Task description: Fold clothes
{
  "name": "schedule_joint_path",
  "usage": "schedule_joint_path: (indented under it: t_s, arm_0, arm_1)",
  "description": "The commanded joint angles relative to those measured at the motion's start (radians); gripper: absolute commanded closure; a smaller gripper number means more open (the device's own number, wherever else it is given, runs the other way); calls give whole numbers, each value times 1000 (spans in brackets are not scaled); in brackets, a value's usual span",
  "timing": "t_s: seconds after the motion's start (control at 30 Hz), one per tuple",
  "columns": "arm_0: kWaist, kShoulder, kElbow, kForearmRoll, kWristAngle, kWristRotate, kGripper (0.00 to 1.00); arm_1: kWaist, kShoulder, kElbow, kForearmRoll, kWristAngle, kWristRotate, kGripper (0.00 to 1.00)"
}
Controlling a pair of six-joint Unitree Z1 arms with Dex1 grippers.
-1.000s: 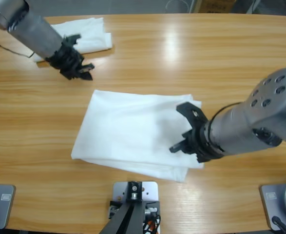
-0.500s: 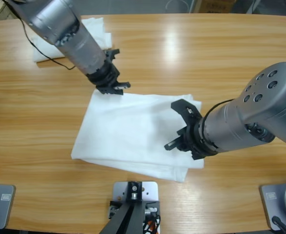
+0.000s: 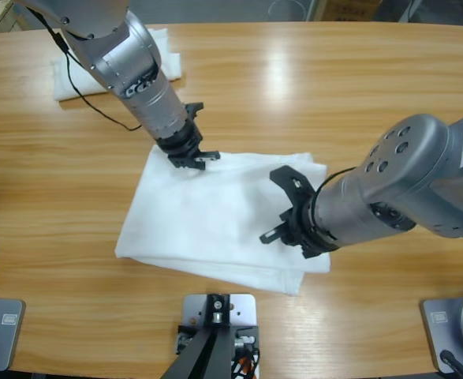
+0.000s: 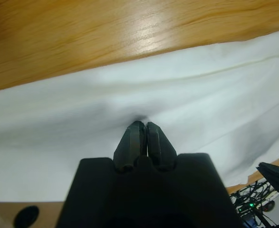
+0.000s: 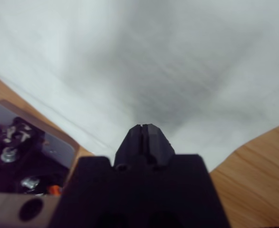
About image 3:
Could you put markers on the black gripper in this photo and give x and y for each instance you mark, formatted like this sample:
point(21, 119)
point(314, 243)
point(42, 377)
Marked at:
point(184, 146)
point(306, 229)

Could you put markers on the white t-shirt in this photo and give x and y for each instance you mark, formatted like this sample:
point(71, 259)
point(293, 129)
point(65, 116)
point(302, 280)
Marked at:
point(215, 221)

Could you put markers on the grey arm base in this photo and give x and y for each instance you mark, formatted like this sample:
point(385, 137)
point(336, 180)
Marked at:
point(444, 327)
point(6, 335)

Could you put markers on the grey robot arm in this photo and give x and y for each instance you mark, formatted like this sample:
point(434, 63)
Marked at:
point(136, 71)
point(412, 177)

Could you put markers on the orange clamp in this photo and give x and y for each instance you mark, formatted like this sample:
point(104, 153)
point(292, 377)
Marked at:
point(246, 361)

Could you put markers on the folded white cloth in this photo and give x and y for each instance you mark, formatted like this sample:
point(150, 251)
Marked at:
point(63, 87)

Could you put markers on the cardboard box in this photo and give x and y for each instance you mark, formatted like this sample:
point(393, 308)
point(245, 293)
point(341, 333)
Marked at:
point(351, 8)

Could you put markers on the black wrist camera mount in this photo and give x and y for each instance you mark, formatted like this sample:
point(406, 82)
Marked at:
point(195, 107)
point(290, 177)

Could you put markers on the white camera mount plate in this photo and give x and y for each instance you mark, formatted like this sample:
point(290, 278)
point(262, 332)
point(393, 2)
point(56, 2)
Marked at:
point(243, 312)

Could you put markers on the dark camera post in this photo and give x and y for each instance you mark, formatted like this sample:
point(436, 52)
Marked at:
point(199, 355)

